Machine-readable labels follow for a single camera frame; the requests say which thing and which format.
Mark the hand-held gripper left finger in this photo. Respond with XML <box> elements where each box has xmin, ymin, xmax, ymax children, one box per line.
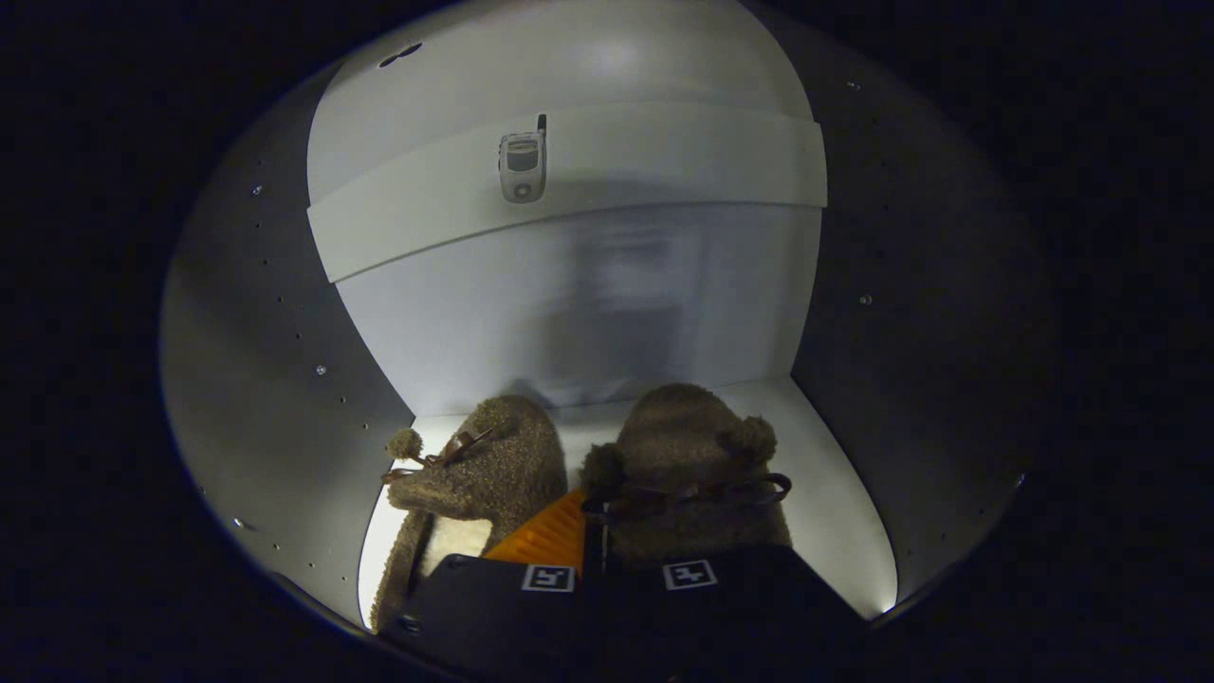
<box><xmin>408</xmin><ymin>488</ymin><xmax>589</xmax><ymax>683</ymax></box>

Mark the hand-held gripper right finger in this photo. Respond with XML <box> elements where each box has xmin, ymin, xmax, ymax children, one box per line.
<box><xmin>584</xmin><ymin>545</ymin><xmax>870</xmax><ymax>683</ymax></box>

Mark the brown fuzzy slipper shoe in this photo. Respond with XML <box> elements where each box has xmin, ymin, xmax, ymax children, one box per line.
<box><xmin>369</xmin><ymin>394</ymin><xmax>569</xmax><ymax>635</ymax></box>
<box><xmin>579</xmin><ymin>382</ymin><xmax>794</xmax><ymax>570</ymax></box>

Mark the dark grey shoe cabinet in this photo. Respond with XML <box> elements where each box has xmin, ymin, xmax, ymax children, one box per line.
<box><xmin>158</xmin><ymin>0</ymin><xmax>1059</xmax><ymax>635</ymax></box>

